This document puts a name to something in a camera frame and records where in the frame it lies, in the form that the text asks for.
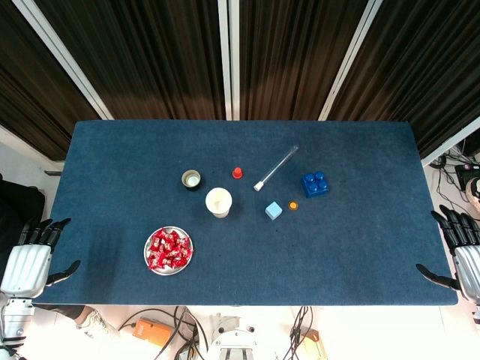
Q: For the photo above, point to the silver metal plate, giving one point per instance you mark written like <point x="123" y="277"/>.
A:
<point x="170" y="272"/>

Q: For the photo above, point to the white partition frame post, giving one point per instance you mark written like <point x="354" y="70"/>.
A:
<point x="235" y="75"/>
<point x="224" y="75"/>
<point x="450" y="144"/>
<point x="75" y="75"/>
<point x="348" y="60"/>

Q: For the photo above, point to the small red plastic cap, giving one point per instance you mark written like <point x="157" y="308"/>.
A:
<point x="237" y="173"/>

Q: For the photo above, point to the orange electronic device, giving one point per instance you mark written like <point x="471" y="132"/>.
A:
<point x="153" y="332"/>

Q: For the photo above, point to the beige round object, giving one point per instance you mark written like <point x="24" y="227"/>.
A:
<point x="473" y="191"/>

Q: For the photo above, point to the tan wooden block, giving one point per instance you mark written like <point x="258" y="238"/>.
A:
<point x="315" y="347"/>

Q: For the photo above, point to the light blue cube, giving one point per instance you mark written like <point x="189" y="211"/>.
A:
<point x="273" y="210"/>

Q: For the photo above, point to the blue building block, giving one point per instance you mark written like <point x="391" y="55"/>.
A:
<point x="315" y="185"/>

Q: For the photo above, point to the black electronic device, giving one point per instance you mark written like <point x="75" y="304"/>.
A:
<point x="465" y="172"/>

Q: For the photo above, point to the person in black clothes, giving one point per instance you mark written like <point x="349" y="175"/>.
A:
<point x="18" y="202"/>

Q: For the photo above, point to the blue table cloth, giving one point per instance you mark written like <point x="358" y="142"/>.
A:
<point x="262" y="262"/>

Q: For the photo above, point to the white sneaker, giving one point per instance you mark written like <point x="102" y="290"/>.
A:
<point x="95" y="322"/>

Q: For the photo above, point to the white robot torso base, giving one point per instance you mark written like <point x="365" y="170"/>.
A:
<point x="232" y="341"/>

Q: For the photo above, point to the orange round disc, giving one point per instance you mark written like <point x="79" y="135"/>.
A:
<point x="293" y="206"/>

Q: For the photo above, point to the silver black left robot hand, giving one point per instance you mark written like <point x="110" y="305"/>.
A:
<point x="26" y="270"/>

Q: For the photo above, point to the white paper cup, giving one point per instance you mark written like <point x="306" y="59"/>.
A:
<point x="218" y="200"/>

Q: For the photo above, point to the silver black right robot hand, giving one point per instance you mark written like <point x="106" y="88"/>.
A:
<point x="468" y="266"/>

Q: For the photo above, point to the dark brown curtain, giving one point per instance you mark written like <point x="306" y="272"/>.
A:
<point x="22" y="75"/>
<point x="292" y="56"/>
<point x="431" y="56"/>
<point x="150" y="56"/>

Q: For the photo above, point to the glass test tube white stopper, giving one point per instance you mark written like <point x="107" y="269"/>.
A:
<point x="258" y="186"/>

